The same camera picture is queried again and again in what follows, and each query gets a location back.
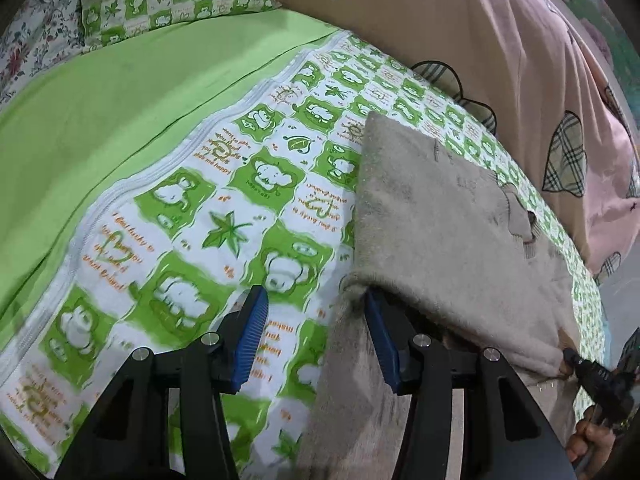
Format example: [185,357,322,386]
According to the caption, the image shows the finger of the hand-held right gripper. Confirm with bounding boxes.
[562,348,636,431]

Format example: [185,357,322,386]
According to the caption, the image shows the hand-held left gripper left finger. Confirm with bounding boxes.
[52,285,271,480]

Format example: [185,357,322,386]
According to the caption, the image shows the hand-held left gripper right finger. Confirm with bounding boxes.
[364,290,577,480]

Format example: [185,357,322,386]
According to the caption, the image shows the beige knitted sweater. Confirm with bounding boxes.
[297,110,583,480]

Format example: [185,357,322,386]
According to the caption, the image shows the person's right hand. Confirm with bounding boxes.
[567,406,618,468]

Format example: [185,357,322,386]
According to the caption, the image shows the light blue cloth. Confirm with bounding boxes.
[599,305,613,366]

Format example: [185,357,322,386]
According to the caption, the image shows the green printed bed sheet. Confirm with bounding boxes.
[0,30,608,480]

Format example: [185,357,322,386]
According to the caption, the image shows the plain green bed sheet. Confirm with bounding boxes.
[0,7,347,351]

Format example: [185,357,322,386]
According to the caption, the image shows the pink quilt with plaid hearts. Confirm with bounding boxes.
[262,0,640,286]

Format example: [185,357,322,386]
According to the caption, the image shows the floral patterned cloth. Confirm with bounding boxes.
[0,0,86,107]

